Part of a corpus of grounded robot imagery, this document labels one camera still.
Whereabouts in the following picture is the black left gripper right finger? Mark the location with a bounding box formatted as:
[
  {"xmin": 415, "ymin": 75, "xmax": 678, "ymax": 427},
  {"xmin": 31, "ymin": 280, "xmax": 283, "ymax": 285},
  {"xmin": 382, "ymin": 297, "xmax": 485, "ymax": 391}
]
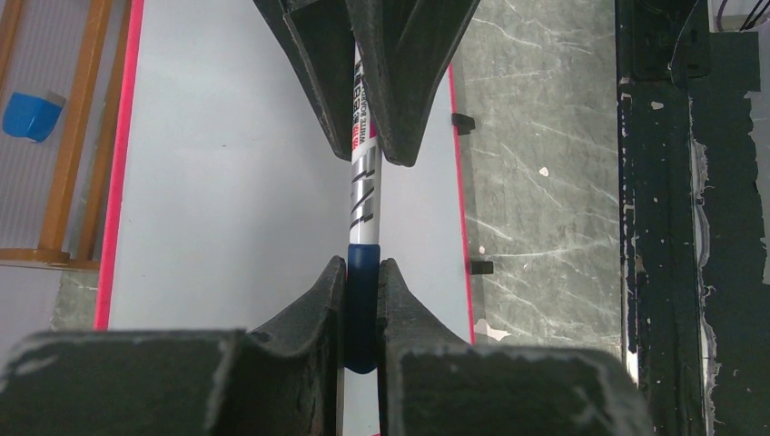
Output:
[{"xmin": 377, "ymin": 259, "xmax": 653, "ymax": 435}]

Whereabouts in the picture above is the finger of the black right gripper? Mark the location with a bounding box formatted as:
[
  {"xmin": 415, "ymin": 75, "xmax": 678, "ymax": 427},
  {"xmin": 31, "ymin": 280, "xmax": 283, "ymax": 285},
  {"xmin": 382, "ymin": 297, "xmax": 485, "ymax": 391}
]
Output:
[
  {"xmin": 346, "ymin": 0, "xmax": 479, "ymax": 167},
  {"xmin": 253, "ymin": 0, "xmax": 354, "ymax": 161}
]

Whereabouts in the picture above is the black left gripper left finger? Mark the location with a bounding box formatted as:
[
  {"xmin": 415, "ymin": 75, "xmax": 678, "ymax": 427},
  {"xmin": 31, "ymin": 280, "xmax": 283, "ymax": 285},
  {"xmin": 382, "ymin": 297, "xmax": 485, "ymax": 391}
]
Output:
[{"xmin": 1, "ymin": 257, "xmax": 346, "ymax": 435}]

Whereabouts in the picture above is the black whiteboard foot clip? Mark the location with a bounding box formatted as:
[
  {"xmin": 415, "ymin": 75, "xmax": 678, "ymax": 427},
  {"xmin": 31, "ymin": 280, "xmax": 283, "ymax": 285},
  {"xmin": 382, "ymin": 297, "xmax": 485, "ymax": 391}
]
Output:
[
  {"xmin": 451, "ymin": 113, "xmax": 476, "ymax": 136},
  {"xmin": 469, "ymin": 260, "xmax": 494, "ymax": 275}
]

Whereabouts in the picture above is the pink framed whiteboard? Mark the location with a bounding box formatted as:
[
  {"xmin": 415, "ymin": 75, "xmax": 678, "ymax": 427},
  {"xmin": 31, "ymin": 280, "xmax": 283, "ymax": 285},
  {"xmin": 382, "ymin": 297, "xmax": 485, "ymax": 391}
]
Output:
[{"xmin": 94, "ymin": 1, "xmax": 473, "ymax": 398}]

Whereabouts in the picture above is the blue eraser on shelf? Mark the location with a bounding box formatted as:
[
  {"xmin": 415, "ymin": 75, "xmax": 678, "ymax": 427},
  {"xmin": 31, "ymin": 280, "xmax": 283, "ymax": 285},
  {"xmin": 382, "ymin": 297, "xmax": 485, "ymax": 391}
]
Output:
[{"xmin": 2, "ymin": 92, "xmax": 66, "ymax": 143}]

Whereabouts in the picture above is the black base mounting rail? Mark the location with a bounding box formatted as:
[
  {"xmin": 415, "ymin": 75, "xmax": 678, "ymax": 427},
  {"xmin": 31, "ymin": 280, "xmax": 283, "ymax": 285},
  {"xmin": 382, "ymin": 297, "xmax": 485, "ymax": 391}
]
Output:
[{"xmin": 615, "ymin": 1, "xmax": 769, "ymax": 435}]

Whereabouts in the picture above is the white blue whiteboard marker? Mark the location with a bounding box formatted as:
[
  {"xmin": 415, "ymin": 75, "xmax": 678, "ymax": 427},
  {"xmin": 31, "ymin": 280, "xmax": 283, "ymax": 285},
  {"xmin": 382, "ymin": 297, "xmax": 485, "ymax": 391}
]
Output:
[{"xmin": 343, "ymin": 42, "xmax": 383, "ymax": 436}]

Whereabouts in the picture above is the orange wooden shelf rack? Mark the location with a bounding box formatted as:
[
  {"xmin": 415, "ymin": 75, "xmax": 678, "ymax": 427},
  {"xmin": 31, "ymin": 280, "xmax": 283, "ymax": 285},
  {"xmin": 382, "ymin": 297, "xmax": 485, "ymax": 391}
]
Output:
[{"xmin": 1, "ymin": 1, "xmax": 132, "ymax": 270}]

